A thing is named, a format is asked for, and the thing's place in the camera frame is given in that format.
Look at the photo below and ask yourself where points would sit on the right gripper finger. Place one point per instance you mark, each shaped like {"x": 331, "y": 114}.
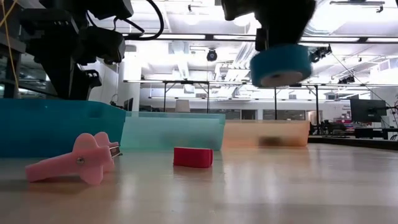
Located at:
{"x": 261, "y": 40}
{"x": 289, "y": 37}

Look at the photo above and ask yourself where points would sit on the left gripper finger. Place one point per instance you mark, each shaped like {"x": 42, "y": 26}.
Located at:
{"x": 93, "y": 79}
{"x": 68, "y": 84}

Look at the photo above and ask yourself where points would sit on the light blue tape roll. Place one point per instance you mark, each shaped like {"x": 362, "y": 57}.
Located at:
{"x": 280, "y": 62}

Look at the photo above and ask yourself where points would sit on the red mini stapler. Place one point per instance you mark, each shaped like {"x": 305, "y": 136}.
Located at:
{"x": 192, "y": 157}

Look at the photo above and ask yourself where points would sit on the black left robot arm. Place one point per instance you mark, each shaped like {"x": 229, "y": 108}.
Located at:
{"x": 93, "y": 7}

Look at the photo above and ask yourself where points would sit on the dark teal plastic bin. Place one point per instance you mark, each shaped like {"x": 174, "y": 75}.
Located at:
{"x": 46, "y": 124}

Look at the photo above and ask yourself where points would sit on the black ceiling beam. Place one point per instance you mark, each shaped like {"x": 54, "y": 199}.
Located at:
{"x": 209, "y": 37}

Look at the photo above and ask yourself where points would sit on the orange translucent plastic bin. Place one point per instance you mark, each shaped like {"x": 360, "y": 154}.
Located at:
{"x": 248, "y": 133}

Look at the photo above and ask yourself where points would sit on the light green translucent bin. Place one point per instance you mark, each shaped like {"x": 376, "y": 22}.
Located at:
{"x": 171, "y": 133}

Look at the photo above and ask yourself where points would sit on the black computer monitor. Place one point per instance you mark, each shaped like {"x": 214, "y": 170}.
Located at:
{"x": 368, "y": 110}

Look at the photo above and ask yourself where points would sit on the black hanging camera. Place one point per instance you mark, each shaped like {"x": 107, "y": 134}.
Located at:
{"x": 212, "y": 56}

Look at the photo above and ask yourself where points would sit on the black frame table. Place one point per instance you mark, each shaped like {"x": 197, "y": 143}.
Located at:
{"x": 186, "y": 82}

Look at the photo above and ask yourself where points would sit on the black metal table frame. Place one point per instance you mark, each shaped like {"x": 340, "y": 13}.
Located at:
{"x": 357, "y": 143}

